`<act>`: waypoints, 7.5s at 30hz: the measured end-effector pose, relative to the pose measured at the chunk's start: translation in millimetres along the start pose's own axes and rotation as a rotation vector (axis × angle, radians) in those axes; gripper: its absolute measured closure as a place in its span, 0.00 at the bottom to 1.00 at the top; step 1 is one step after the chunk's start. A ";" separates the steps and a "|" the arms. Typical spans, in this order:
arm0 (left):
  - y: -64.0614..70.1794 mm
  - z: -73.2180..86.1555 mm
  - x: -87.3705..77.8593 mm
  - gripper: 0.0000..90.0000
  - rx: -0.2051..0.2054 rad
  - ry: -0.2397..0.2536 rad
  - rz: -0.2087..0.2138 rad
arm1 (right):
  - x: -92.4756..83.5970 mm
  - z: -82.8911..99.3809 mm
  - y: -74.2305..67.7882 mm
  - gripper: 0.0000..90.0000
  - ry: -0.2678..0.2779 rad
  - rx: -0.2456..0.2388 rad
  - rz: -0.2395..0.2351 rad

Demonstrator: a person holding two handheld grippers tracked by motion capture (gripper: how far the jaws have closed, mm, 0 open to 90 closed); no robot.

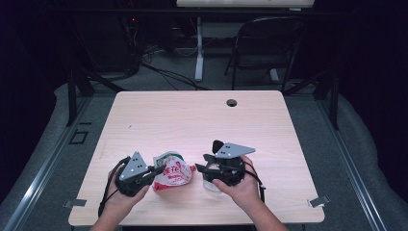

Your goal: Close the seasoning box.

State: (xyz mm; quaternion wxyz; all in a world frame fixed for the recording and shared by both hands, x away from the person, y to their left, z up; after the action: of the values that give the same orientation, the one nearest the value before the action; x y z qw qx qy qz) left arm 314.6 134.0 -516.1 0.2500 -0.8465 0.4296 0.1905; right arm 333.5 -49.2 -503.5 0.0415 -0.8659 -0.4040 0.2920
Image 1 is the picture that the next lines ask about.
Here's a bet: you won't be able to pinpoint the metal floor rail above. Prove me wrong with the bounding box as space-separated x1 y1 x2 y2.
3 95 92 231
316 95 388 231

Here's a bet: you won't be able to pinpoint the black metal stand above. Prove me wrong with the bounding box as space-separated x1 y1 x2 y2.
66 64 124 127
283 68 340 131

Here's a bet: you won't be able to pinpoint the person's left hand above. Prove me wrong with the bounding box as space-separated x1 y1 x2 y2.
102 165 150 215

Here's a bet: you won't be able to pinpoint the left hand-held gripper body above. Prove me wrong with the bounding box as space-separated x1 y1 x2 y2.
115 151 155 197

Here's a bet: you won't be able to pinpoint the left hand-held gripper black cable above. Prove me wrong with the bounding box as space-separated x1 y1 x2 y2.
97 156 132 218

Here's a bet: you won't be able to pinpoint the black tape square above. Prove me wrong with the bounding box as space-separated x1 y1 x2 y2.
67 129 89 145

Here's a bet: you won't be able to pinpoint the right hand-held gripper black cable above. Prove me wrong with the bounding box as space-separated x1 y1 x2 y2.
243 162 267 203

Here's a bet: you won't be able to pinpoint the black floor cables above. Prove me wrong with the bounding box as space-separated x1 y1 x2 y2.
140 44 210 91

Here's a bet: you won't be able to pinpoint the pink plastic snack bag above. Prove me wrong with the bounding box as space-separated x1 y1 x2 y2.
152 150 197 193

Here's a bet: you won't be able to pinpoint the white desk leg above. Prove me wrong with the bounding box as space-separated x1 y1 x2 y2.
194 16 205 82

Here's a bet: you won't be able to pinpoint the hand-held gripper black cable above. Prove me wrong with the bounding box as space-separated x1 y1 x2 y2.
97 156 132 218
243 162 267 203

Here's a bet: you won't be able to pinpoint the grey tape piece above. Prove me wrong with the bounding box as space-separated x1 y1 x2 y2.
63 198 88 209
307 195 331 209

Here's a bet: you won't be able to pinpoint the dark computer tower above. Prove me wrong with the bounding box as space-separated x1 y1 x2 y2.
80 15 139 73

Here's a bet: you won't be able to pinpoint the white desk top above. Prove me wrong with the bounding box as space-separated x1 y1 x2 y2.
176 0 317 9

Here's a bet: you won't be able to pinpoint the black folding chair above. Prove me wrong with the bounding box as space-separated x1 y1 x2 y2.
224 16 307 94

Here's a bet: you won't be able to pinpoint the person's right hand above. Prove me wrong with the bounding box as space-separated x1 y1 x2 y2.
212 156 263 213

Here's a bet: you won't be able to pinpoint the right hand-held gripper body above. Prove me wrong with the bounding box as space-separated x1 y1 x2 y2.
214 142 257 187

